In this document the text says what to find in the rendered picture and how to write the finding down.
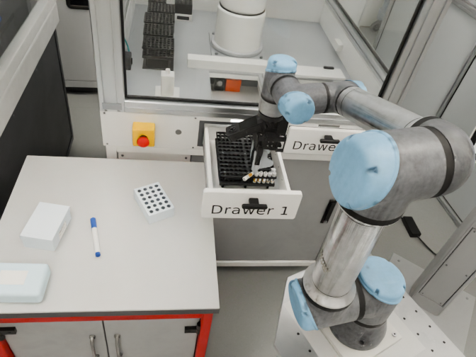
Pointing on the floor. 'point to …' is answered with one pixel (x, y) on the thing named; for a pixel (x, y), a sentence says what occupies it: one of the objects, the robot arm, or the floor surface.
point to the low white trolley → (112, 262)
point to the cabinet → (314, 227)
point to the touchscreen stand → (446, 282)
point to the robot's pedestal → (318, 341)
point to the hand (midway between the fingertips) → (251, 166)
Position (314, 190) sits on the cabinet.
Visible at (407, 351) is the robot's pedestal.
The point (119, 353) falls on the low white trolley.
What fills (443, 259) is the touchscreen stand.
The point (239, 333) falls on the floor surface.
